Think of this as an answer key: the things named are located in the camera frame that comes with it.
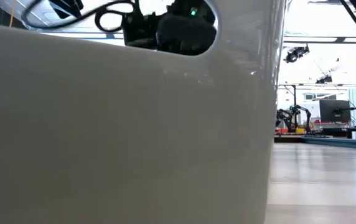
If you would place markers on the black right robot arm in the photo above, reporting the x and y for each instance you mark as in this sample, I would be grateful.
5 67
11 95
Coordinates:
184 34

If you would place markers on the background black robot arm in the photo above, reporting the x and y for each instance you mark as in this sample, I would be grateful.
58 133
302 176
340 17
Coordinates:
280 118
296 109

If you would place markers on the black ceiling spotlight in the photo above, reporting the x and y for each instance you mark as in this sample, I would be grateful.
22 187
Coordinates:
324 80
294 54

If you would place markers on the background work table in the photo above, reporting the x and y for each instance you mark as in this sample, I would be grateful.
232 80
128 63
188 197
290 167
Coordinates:
290 139

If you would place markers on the small yellow box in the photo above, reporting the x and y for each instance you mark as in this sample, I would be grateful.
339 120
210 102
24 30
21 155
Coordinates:
299 131

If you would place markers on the black computer monitor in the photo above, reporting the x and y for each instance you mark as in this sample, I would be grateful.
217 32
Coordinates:
333 110

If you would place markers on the background black station frame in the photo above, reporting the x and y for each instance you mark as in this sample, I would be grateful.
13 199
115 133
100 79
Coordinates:
294 99

